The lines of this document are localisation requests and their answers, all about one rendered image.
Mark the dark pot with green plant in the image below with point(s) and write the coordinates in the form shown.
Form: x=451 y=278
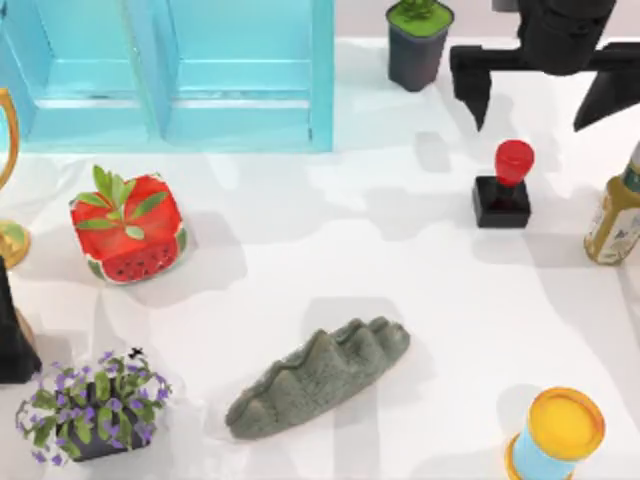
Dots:
x=415 y=55

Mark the red and black stamp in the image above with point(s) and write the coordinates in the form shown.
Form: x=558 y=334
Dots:
x=502 y=200

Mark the yellow green bottle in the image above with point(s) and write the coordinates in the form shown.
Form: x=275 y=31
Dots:
x=612 y=220

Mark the light blue rack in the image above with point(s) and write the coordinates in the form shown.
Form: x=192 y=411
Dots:
x=240 y=80

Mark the grey green bread loaf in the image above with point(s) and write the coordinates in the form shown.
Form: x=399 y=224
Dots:
x=320 y=380

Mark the yellow and blue can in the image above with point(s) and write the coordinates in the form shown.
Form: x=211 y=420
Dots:
x=555 y=435

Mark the watermelon pattern plant pot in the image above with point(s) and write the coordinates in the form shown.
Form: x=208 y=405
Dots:
x=125 y=235

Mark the gold trophy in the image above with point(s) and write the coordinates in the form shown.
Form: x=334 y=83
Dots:
x=12 y=240

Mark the purple flower plant pot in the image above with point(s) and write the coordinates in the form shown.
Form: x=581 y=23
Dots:
x=95 y=405

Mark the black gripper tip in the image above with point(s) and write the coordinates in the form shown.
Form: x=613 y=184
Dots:
x=12 y=340

